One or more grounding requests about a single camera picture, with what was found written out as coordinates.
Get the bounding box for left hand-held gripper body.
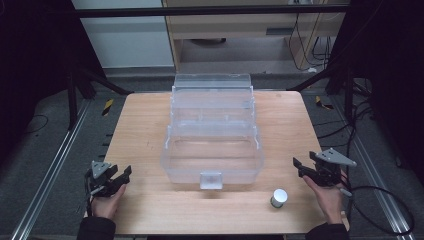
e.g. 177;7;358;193
85;160;116;198

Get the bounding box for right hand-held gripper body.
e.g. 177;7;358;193
311;147;358;188

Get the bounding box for small silver can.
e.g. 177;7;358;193
269;188;289;210

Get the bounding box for clear plastic storage box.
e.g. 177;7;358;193
160;72;266;191

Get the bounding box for person's left hand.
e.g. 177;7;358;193
89;184;128;221

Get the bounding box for person's right hand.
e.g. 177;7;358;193
302;169;350;225

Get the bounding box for yellow black tape piece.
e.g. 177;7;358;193
101;98;115;117
314;95;335;111

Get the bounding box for black metal stand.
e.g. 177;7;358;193
65;64;135;132
285;63;356;123

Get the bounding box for black curtain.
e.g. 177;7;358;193
0;0;108;164
328;0;424;186

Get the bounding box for wooden cabinet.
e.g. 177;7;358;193
161;0;350;73

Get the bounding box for black horizontal bar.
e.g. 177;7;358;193
71;4;352;19

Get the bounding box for black floor cables bundle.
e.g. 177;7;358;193
313;79;379;149

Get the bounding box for metal floor rail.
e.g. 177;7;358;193
329;95;416;240
10;99;92;240

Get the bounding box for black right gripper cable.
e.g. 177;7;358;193
339;184;416;236

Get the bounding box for black floor cable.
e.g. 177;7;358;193
23;113;50;135

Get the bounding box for black cables under cabinet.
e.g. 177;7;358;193
287;12;335;73

